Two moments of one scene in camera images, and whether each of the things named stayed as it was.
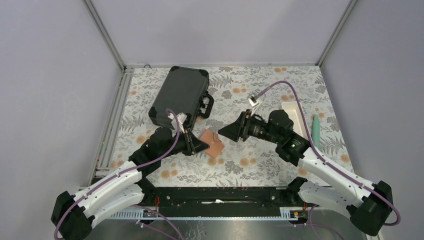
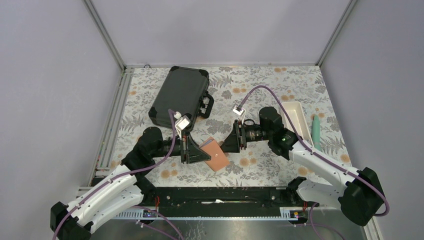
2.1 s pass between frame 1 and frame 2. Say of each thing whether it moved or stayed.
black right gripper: moved
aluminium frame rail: stayed
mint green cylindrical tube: stayed
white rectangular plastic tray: stayed
